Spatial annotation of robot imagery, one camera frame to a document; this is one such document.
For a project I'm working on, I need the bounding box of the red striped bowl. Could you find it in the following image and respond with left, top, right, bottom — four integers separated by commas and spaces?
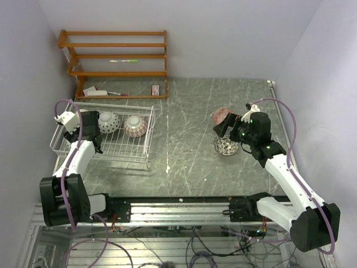
213, 108, 233, 125

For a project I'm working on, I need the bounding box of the red and white flat box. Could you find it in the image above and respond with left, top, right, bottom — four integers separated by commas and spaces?
82, 86, 97, 97

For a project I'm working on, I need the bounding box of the red circle patterned bowl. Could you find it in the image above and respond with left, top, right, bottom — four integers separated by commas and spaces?
98, 112, 121, 134

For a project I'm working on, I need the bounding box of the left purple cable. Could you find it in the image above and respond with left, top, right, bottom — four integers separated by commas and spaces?
53, 98, 134, 268

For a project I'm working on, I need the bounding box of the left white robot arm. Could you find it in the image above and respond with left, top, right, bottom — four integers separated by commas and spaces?
40, 111, 114, 228

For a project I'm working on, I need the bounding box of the white wire dish rack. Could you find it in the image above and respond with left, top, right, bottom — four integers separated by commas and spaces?
49, 99, 156, 164

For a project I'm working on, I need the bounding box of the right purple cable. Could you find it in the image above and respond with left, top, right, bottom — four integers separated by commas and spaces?
245, 98, 337, 255

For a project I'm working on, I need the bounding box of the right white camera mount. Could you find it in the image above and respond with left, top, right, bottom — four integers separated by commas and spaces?
241, 103, 260, 123

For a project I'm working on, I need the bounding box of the purple cable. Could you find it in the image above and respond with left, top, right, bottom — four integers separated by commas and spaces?
53, 98, 134, 268
245, 98, 337, 255

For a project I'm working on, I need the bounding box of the dark blue patterned bowl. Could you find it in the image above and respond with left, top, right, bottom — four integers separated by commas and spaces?
124, 115, 148, 138

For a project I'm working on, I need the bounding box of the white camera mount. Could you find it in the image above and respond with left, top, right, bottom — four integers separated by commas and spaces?
54, 111, 80, 134
241, 103, 260, 123

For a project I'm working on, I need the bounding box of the aluminium mounting rail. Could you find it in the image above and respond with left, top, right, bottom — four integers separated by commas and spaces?
30, 202, 299, 226

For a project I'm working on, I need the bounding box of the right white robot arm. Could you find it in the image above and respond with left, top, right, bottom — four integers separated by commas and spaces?
213, 112, 341, 252

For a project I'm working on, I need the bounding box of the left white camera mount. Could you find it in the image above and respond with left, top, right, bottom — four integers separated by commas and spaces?
54, 111, 80, 134

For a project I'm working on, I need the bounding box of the red and white card box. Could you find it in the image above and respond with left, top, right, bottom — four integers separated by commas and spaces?
151, 85, 160, 97

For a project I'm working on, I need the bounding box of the wooden shelf rack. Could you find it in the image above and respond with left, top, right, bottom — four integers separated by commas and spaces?
57, 29, 168, 99

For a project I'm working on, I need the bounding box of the white soap bar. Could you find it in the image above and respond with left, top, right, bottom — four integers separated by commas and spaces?
87, 90, 109, 97

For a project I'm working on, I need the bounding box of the black and white leaf bowl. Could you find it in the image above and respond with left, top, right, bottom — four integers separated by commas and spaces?
213, 135, 239, 156

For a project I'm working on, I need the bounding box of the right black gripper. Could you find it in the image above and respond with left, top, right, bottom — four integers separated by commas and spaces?
214, 112, 257, 146

